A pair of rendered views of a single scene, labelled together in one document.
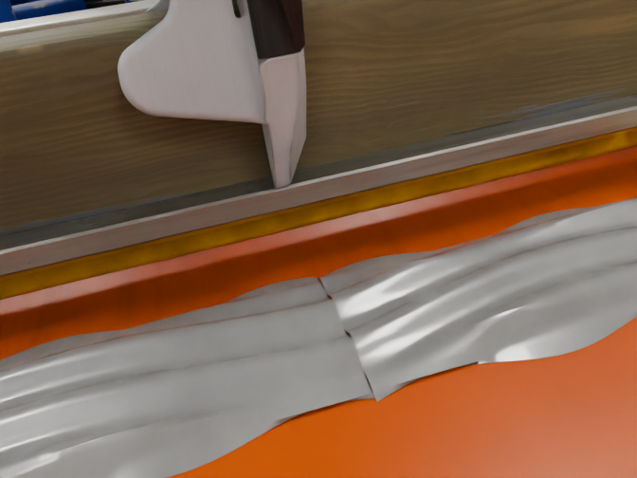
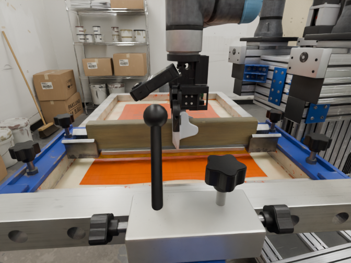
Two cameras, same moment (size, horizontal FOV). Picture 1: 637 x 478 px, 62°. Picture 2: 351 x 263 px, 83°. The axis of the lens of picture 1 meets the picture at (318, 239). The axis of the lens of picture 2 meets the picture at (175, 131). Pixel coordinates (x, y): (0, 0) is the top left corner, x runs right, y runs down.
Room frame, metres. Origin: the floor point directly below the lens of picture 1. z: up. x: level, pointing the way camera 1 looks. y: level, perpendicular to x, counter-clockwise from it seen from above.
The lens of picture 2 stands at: (0.66, 0.07, 1.23)
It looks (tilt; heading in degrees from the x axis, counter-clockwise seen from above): 24 degrees down; 188
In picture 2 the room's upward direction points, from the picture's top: straight up
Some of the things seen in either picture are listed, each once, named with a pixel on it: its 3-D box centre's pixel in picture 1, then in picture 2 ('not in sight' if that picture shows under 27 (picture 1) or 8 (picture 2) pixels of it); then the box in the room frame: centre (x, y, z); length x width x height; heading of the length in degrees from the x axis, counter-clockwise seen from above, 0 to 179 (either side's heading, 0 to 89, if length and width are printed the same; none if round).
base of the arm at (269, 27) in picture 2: not in sight; (269, 27); (-0.65, 0.43, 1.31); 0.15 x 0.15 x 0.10
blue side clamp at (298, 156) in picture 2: not in sight; (285, 153); (0.19, 0.29, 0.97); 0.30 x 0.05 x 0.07; 11
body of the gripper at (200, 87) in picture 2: not in sight; (186, 82); (0.21, 0.04, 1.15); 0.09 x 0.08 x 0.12; 101
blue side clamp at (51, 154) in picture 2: not in sight; (56, 161); (0.30, -0.26, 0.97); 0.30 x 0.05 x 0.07; 11
